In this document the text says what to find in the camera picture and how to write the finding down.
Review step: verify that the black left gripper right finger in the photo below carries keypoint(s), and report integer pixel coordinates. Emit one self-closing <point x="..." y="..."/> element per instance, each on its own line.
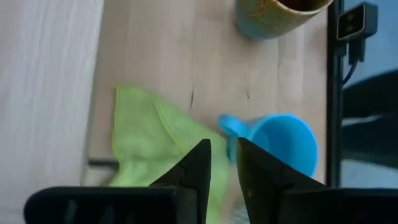
<point x="267" y="186"/>

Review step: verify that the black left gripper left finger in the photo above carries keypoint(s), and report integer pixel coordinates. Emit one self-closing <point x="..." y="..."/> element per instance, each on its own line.
<point x="186" y="193"/>

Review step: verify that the light blue mug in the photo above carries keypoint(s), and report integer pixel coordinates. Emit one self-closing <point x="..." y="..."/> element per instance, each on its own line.
<point x="283" y="140"/>

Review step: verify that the brown green glazed mug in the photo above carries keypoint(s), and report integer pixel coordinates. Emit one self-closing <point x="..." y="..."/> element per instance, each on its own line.
<point x="267" y="18"/>

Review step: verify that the green microfibre cloth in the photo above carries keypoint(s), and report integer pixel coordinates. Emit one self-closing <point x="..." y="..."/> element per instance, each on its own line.
<point x="146" y="137"/>

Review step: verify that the black table frame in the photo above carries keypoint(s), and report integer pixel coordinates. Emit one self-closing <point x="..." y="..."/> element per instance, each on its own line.
<point x="334" y="109"/>

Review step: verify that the small black table camera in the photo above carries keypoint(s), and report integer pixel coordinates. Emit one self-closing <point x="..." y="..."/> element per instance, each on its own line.
<point x="354" y="21"/>

